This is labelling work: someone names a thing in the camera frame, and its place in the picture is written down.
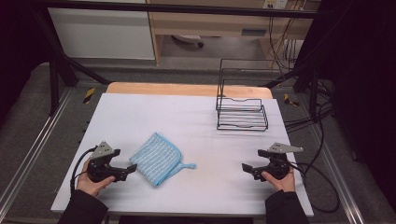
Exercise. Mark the black metal frame stand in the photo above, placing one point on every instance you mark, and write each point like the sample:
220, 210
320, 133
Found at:
56, 71
313, 90

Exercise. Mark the aluminium rail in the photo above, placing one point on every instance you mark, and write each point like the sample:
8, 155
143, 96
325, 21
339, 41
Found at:
34, 146
337, 177

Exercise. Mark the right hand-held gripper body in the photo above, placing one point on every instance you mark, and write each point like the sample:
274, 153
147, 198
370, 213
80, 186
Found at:
277, 163

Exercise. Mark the wooden desk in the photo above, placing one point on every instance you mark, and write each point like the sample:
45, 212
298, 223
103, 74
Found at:
211, 26

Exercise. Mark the dark curtain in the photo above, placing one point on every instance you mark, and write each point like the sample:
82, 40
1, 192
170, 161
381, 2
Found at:
18, 46
364, 93

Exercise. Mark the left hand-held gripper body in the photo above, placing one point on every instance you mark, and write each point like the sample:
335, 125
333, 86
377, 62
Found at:
99, 169

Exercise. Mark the person's right hand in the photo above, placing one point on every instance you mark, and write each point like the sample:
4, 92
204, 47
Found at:
281, 184

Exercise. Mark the blue striped cloth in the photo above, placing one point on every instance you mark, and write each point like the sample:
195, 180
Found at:
157, 158

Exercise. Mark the person's left hand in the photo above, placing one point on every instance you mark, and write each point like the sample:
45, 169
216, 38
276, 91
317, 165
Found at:
90, 186

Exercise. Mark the yellow black tape strip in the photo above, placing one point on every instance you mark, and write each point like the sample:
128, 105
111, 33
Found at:
89, 95
290, 100

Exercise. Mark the white table cover sheet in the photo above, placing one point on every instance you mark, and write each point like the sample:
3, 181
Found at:
193, 146

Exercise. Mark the white cabinet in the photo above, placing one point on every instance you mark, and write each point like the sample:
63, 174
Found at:
102, 34

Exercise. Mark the white object under desk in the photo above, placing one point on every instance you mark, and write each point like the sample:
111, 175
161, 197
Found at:
188, 39

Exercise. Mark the white power strip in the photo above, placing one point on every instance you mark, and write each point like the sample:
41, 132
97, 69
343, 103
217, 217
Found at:
275, 3

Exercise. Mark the black metal frame bar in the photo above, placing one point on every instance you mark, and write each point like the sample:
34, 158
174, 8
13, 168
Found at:
186, 8

